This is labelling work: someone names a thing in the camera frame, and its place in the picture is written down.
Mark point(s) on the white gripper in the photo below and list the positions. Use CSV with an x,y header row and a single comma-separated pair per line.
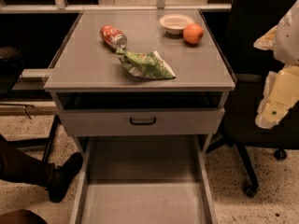
x,y
288,41

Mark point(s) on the green jalapeno chip bag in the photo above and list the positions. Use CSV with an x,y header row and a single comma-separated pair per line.
x,y
148,66

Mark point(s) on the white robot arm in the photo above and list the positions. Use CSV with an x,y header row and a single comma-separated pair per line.
x,y
286,43

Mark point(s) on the closed top drawer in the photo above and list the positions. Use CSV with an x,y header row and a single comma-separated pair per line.
x,y
116,122

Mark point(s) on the grey drawer cabinet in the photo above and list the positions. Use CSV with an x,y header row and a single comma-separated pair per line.
x,y
120,74

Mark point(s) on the open middle drawer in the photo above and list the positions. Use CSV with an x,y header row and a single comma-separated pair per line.
x,y
143,180

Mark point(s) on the black office chair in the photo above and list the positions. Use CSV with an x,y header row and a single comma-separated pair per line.
x,y
235,31

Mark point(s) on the orange fruit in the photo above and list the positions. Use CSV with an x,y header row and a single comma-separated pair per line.
x,y
193,33

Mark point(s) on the white paper bowl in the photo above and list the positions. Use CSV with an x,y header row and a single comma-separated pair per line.
x,y
175,24

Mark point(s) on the red soda can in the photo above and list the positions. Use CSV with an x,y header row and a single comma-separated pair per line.
x,y
113,37

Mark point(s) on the person's dark leg and shoe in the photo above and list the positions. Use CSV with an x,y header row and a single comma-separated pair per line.
x,y
18,167

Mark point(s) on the black drawer handle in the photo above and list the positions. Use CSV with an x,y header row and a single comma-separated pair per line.
x,y
142,122

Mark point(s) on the metal window rail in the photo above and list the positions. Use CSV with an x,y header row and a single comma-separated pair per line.
x,y
115,0

